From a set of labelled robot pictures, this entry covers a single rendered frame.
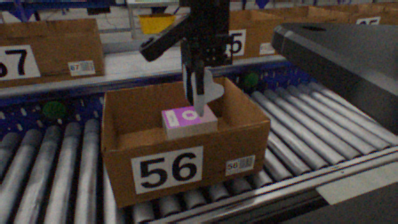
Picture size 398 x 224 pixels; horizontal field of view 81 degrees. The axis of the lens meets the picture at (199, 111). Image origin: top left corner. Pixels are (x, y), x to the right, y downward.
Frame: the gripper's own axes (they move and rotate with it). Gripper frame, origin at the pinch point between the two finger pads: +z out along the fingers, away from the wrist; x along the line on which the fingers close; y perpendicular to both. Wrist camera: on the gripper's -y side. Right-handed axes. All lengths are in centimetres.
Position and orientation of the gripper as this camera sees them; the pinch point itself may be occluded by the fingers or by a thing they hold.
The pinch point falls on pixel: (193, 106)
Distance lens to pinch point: 48.2
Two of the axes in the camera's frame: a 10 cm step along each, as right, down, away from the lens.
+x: -3.3, -4.0, 8.6
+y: 9.4, -1.7, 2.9
